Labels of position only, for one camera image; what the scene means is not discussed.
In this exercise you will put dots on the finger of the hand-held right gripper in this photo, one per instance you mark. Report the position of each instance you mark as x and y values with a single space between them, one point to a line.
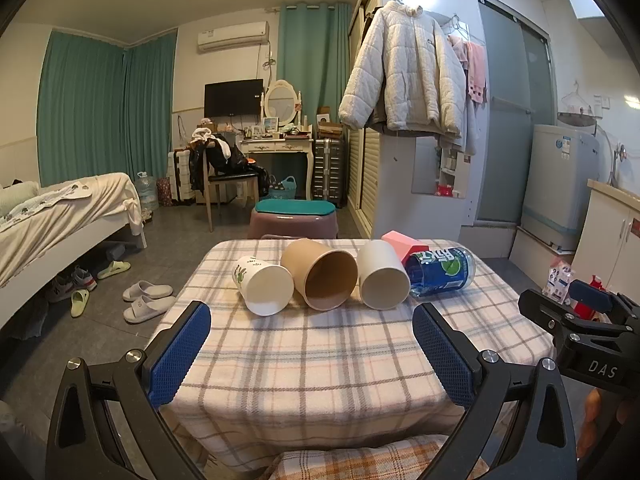
542 306
592 295

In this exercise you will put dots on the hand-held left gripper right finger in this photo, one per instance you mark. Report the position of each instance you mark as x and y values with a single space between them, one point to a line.
442 360

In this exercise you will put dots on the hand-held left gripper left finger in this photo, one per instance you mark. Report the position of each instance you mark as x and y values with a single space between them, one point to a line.
179 352

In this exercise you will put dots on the plain white cup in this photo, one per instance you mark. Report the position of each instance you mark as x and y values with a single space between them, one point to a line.
382 280

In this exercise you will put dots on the white cup with green print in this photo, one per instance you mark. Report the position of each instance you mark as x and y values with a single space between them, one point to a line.
267 287

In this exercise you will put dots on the brown paper cup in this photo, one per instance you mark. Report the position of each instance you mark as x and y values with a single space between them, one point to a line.
327 280

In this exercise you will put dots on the person's right hand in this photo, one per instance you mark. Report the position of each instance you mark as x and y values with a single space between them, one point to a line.
597 410

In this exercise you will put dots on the red plastic item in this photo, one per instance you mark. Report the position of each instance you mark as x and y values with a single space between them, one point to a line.
589 305

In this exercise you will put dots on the white slipper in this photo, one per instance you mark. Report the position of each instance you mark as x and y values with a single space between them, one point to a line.
146 307
147 290

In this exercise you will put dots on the white cabinet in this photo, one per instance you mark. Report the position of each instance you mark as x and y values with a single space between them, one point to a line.
612 230

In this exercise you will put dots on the green slipper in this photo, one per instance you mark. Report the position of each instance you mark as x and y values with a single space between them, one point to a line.
80 302
114 269

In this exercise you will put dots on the white washing machine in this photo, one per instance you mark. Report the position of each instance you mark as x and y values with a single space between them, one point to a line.
560 190

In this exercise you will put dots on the pink box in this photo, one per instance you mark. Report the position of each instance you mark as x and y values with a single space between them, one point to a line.
400 246

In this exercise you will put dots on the plaid tablecloth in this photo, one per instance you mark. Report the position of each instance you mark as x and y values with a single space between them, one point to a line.
320 370

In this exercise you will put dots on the grey sneaker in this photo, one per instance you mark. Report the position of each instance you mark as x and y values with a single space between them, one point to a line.
75 282

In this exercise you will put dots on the red patterned bag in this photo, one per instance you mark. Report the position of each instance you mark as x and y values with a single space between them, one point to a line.
164 191

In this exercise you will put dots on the large water jug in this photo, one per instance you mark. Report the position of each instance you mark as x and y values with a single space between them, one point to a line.
146 190

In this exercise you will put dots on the bed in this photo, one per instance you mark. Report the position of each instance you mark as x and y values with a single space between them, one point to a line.
65 230

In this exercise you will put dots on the white suitcase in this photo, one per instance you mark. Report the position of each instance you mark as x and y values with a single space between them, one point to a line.
180 177

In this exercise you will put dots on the wooden chair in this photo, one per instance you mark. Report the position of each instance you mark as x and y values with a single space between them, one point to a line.
232 185

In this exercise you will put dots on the purple stool with teal lid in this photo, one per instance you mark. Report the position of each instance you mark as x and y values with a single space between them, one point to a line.
295 220

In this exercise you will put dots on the cream blanket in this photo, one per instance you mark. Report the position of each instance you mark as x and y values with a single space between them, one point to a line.
60 210

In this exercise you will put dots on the teal basket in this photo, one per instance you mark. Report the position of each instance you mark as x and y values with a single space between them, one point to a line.
282 187

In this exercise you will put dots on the grey garment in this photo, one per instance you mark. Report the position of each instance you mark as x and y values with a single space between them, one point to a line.
470 125

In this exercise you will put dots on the white wardrobe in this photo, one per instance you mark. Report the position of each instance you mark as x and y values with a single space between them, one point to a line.
390 170

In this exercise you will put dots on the frosted glass sliding door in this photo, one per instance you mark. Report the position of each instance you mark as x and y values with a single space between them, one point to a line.
510 110

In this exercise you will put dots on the pile of clothes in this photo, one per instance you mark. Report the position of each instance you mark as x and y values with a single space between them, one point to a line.
220 152

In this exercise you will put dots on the silver suitcase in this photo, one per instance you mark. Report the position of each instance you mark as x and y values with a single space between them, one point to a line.
328 170

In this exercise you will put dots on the white dressing table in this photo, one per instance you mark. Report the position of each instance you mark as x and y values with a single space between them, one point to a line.
277 150

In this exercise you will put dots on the pink towel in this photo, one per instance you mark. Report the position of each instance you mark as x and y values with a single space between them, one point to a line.
475 67

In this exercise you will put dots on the wide green curtain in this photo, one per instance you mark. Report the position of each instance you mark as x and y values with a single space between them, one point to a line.
95 110

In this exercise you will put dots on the black television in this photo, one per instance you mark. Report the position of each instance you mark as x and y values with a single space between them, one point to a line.
232 98

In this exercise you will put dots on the oval white vanity mirror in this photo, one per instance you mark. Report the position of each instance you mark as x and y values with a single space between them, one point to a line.
280 102

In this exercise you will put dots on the cardboard box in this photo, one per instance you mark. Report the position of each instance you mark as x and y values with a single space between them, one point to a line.
325 116

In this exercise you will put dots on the white puffer jacket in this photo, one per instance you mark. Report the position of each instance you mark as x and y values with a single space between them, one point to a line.
405 70

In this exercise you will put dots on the narrow green curtain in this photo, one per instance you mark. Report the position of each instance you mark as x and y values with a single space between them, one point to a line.
312 70

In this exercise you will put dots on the white air conditioner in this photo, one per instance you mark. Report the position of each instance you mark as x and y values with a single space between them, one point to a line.
232 36

